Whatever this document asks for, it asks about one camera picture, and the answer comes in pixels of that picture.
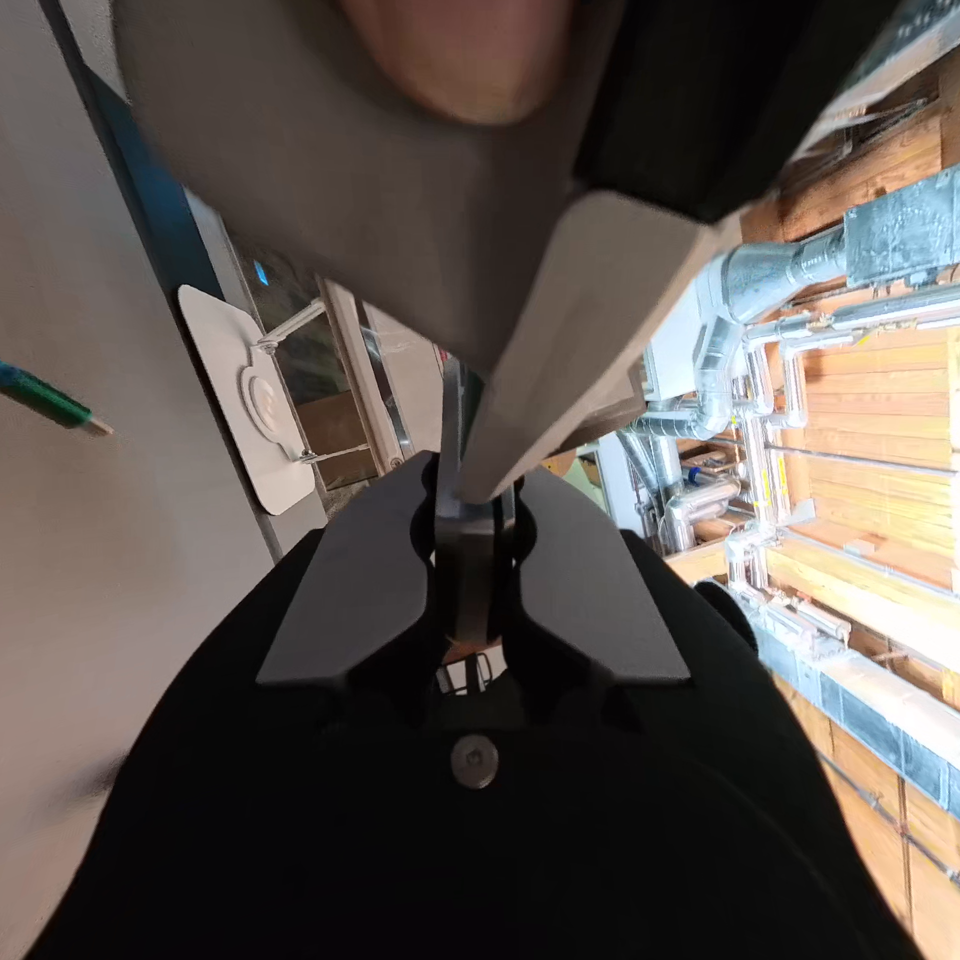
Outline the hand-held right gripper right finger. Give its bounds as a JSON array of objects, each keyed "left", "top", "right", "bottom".
[{"left": 502, "top": 468, "right": 693, "bottom": 727}]

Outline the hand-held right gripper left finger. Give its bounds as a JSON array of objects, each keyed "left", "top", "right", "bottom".
[{"left": 255, "top": 450, "right": 444, "bottom": 725}]

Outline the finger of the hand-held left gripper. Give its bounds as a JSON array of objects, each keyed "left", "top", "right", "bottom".
[{"left": 112, "top": 0, "right": 721, "bottom": 505}]

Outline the grey hdmi switch adapter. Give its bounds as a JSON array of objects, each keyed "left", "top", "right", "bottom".
[{"left": 433, "top": 358, "right": 520, "bottom": 648}]

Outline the black braided cable slim plug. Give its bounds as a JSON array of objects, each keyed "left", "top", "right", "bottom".
[{"left": 0, "top": 358, "right": 116, "bottom": 438}]

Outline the person's left hand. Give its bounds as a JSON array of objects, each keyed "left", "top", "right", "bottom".
[{"left": 337, "top": 0, "right": 582, "bottom": 127}]

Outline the printed instruction sheet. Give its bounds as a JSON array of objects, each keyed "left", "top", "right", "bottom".
[{"left": 358, "top": 300, "right": 451, "bottom": 466}]

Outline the conical silver duct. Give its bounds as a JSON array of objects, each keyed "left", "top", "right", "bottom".
[{"left": 637, "top": 165, "right": 960, "bottom": 445}]

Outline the rectangular metal air duct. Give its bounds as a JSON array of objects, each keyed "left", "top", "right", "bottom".
[{"left": 787, "top": 0, "right": 960, "bottom": 162}]

